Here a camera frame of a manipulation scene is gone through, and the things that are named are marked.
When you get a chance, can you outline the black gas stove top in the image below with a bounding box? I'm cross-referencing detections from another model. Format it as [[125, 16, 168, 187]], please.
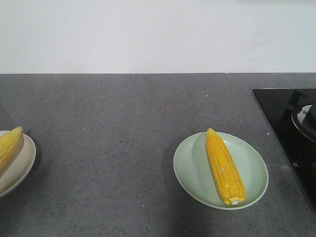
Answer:
[[253, 88, 316, 210]]

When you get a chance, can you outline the yellow corn cob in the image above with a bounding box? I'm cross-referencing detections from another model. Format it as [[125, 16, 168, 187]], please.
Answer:
[[205, 128, 247, 205], [0, 127, 23, 171]]

